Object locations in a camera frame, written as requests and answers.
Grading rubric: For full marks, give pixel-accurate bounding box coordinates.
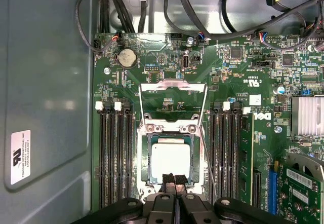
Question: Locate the green RAM stick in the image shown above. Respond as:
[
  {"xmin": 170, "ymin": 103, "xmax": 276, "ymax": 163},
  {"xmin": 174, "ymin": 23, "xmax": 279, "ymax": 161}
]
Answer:
[{"xmin": 239, "ymin": 106, "xmax": 256, "ymax": 206}]

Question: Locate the CPU socket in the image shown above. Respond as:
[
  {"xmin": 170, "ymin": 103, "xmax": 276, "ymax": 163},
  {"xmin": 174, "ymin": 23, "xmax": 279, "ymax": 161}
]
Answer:
[{"xmin": 137, "ymin": 122, "xmax": 206, "ymax": 202}]

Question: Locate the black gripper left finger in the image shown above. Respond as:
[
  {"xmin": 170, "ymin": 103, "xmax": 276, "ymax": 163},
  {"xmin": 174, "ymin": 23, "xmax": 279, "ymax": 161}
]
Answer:
[{"xmin": 72, "ymin": 173, "xmax": 177, "ymax": 224}]

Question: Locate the black expansion slot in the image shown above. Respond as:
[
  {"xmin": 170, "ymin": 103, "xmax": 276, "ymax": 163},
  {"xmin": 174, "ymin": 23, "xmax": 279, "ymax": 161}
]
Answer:
[{"xmin": 253, "ymin": 169, "xmax": 262, "ymax": 208}]

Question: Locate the silver finned heat sink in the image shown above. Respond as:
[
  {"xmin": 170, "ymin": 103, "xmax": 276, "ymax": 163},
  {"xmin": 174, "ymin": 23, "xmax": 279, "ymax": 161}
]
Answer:
[{"xmin": 290, "ymin": 96, "xmax": 324, "ymax": 137}]

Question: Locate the thin black cable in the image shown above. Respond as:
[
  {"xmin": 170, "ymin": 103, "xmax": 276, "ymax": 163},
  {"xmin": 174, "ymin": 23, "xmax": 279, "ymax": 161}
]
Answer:
[{"xmin": 74, "ymin": 0, "xmax": 103, "ymax": 55}]

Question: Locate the silver CPU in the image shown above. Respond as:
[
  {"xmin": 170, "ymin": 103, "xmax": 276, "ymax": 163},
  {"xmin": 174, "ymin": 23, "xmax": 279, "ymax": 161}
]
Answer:
[{"xmin": 148, "ymin": 135, "xmax": 194, "ymax": 184}]

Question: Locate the green motherboard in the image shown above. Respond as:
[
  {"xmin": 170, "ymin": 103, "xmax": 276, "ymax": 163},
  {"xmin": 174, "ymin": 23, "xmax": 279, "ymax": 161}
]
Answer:
[{"xmin": 92, "ymin": 32, "xmax": 324, "ymax": 224}]

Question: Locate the thick black cable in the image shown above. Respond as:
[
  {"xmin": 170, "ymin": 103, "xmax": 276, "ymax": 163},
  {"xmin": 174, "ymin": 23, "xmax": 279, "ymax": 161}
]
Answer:
[{"xmin": 174, "ymin": 0, "xmax": 324, "ymax": 42}]

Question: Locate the metal wire locking lever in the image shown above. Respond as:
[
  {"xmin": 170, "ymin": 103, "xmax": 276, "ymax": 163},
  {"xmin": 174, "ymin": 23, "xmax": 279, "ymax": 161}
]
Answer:
[{"xmin": 198, "ymin": 125, "xmax": 218, "ymax": 202}]

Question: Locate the round coin battery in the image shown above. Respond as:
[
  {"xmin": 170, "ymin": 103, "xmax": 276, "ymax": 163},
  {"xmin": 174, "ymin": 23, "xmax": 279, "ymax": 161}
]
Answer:
[{"xmin": 118, "ymin": 48, "xmax": 138, "ymax": 69}]

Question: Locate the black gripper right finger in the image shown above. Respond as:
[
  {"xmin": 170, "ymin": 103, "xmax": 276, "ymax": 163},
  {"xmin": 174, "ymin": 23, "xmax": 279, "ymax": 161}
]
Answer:
[{"xmin": 175, "ymin": 174, "xmax": 288, "ymax": 224}]

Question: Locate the blue expansion slot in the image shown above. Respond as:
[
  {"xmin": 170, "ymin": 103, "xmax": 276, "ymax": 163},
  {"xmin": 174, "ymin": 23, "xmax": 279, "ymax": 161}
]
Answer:
[{"xmin": 268, "ymin": 162, "xmax": 279, "ymax": 216}]

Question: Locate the black open PC case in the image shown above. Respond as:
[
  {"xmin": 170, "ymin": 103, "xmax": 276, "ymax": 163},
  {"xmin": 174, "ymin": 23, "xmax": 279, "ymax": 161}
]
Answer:
[{"xmin": 0, "ymin": 0, "xmax": 324, "ymax": 224}]

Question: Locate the black RAM slot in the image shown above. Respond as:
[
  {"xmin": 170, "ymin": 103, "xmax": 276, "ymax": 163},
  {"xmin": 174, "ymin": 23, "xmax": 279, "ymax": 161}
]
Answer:
[
  {"xmin": 105, "ymin": 101, "xmax": 115, "ymax": 208},
  {"xmin": 124, "ymin": 101, "xmax": 135, "ymax": 202},
  {"xmin": 95, "ymin": 101, "xmax": 107, "ymax": 208},
  {"xmin": 230, "ymin": 101, "xmax": 241, "ymax": 204},
  {"xmin": 220, "ymin": 101, "xmax": 231, "ymax": 202},
  {"xmin": 114, "ymin": 101, "xmax": 125, "ymax": 207},
  {"xmin": 209, "ymin": 101, "xmax": 221, "ymax": 202}
]

